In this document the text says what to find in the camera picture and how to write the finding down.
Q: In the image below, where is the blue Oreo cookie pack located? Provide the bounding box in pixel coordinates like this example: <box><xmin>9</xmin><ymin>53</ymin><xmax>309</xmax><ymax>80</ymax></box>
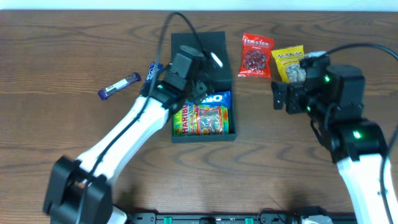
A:
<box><xmin>201</xmin><ymin>91</ymin><xmax>232</xmax><ymax>109</ymax></box>

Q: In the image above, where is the Haribo gummy candy bag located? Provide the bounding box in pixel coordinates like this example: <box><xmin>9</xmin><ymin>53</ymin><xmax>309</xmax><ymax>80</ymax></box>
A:
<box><xmin>173</xmin><ymin>104</ymin><xmax>229</xmax><ymax>136</ymax></box>

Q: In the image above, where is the yellow candy bag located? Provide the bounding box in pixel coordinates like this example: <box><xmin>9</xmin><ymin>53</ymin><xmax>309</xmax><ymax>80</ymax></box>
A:
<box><xmin>271</xmin><ymin>45</ymin><xmax>306</xmax><ymax>83</ymax></box>

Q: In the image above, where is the red candy bag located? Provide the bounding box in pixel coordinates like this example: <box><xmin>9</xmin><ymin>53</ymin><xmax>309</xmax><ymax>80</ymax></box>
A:
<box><xmin>238</xmin><ymin>32</ymin><xmax>274</xmax><ymax>78</ymax></box>

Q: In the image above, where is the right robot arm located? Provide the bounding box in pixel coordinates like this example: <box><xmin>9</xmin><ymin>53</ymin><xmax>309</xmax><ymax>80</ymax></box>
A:
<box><xmin>271</xmin><ymin>56</ymin><xmax>397</xmax><ymax>223</ymax></box>

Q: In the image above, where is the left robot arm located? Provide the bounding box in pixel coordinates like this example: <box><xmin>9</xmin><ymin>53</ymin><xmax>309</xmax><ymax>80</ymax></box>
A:
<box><xmin>43</xmin><ymin>45</ymin><xmax>223</xmax><ymax>224</ymax></box>

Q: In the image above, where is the blue Eclipse mint pack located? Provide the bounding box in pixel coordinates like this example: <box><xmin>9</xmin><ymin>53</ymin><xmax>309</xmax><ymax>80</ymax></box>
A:
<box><xmin>145</xmin><ymin>62</ymin><xmax>163</xmax><ymax>83</ymax></box>

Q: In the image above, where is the dark green gift box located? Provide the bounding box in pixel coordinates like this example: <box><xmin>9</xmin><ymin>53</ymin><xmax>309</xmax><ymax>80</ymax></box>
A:
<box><xmin>171</xmin><ymin>31</ymin><xmax>237</xmax><ymax>143</ymax></box>

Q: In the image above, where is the purple white candy bar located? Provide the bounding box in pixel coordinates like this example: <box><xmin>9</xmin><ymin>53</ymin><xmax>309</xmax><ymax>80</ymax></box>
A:
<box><xmin>98</xmin><ymin>72</ymin><xmax>141</xmax><ymax>100</ymax></box>

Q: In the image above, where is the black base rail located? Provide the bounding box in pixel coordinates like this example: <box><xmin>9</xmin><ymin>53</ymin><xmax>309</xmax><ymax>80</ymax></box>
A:
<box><xmin>124</xmin><ymin>212</ymin><xmax>358</xmax><ymax>224</ymax></box>

